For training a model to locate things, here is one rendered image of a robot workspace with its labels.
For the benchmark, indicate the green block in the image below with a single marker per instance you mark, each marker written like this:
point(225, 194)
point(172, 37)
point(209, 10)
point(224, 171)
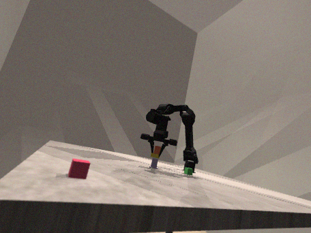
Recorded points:
point(188, 171)

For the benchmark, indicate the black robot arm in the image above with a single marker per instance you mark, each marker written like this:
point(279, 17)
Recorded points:
point(188, 119)

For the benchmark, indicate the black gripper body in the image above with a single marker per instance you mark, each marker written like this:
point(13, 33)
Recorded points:
point(150, 138)

